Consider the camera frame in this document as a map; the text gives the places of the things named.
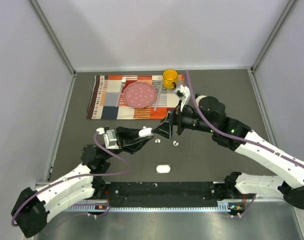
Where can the colourful checked placemat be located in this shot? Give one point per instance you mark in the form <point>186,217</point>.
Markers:
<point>105,93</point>

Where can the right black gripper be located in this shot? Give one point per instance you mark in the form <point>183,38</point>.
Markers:
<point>165,129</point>

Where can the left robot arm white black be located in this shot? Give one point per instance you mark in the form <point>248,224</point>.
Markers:
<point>34,208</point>

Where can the pink dotted plate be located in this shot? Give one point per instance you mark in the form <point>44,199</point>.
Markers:
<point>139,95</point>

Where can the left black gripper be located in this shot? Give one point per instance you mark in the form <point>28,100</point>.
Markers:
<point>125,141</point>

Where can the white oval charging case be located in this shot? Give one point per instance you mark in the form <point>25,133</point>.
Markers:
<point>163,169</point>

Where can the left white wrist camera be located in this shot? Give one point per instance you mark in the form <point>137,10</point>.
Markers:
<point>109,136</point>

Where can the yellow glass mug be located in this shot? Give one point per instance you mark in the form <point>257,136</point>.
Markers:
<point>170,78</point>

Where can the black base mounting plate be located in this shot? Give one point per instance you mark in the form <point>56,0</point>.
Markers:
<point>164,194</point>

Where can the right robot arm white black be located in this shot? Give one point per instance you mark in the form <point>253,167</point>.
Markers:
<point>209,116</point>

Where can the grey knife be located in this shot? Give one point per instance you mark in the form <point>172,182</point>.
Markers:
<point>158,96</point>

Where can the grey fork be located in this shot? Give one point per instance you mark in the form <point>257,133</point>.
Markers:
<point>123,82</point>

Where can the white slotted cable duct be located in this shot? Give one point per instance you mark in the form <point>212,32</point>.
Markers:
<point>222,207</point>

